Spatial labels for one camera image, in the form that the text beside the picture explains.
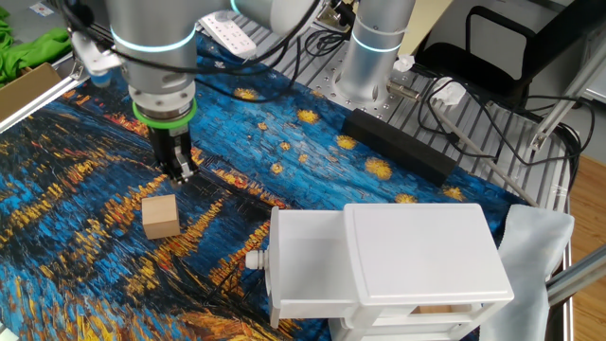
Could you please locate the white drawer with round knob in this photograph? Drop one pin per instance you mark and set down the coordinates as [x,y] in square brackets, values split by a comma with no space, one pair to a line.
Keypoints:
[308,265]

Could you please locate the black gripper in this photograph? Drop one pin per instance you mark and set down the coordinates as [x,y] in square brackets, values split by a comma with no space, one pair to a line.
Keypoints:
[165,142]

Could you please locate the beige board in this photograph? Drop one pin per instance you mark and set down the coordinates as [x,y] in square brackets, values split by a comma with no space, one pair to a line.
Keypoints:
[426,23]

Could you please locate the white plastic drawer cabinet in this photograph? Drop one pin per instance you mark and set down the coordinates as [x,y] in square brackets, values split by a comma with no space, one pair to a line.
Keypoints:
[426,256]

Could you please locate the black office chair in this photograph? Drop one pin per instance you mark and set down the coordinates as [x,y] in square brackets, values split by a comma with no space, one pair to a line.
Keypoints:
[497,61]

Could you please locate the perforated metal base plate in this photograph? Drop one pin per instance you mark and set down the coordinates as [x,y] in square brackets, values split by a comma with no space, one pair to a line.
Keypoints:
[360,106]

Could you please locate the aluminium frame post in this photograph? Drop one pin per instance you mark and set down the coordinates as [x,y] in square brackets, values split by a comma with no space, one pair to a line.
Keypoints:
[563,102]
[577,277]

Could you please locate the starry night painted tablecloth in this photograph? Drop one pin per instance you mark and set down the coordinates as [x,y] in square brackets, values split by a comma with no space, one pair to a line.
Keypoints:
[71,237]

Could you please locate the light wooden cube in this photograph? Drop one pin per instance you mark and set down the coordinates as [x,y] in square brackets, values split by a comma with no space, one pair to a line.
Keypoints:
[161,218]

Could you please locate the black foam block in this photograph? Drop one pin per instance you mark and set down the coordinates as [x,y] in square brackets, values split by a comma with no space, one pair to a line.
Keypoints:
[397,142]

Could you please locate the green cloth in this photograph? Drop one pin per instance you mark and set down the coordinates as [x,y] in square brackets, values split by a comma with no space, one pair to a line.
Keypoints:
[33,52]

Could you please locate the small printed card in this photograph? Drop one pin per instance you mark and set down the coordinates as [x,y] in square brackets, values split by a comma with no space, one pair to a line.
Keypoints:
[41,9]

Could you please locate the white plastic drawer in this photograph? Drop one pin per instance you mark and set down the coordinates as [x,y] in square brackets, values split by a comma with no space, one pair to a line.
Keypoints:
[407,327]

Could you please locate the aluminium table edge rail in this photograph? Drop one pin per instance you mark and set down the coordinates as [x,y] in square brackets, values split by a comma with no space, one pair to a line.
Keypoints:
[28,111]

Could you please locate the brown cardboard box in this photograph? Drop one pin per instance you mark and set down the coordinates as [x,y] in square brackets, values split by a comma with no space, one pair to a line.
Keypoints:
[23,90]

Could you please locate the silver metal bracket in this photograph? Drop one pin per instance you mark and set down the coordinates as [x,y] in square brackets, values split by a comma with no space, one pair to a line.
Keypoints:
[333,12]

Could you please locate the crumpled white paper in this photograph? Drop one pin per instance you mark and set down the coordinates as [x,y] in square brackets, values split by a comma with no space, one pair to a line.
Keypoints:
[450,92]
[404,63]

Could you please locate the pale grey cloth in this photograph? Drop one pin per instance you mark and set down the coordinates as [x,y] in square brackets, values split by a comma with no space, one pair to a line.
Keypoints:
[530,265]

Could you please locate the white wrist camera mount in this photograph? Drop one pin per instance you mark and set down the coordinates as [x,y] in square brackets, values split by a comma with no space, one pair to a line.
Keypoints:
[92,57]

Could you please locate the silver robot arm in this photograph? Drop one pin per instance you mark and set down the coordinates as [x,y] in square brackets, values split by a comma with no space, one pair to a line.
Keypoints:
[151,28]

